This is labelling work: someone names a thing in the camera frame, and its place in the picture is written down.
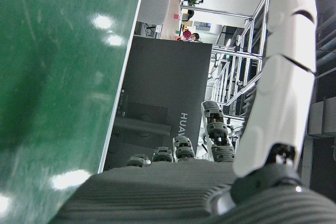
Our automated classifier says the black Huawei monitor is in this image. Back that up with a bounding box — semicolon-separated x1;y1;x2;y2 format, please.
103;36;213;172

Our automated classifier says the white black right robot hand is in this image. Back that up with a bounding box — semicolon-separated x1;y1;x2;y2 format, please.
52;0;336;224

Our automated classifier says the green conveyor belt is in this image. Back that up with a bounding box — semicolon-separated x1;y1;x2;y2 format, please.
0;0;149;224

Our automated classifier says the aluminium frame structure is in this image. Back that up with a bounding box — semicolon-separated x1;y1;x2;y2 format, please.
181;0;279;105

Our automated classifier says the person in red shirt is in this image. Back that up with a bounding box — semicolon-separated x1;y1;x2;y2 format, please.
183;29;201;42

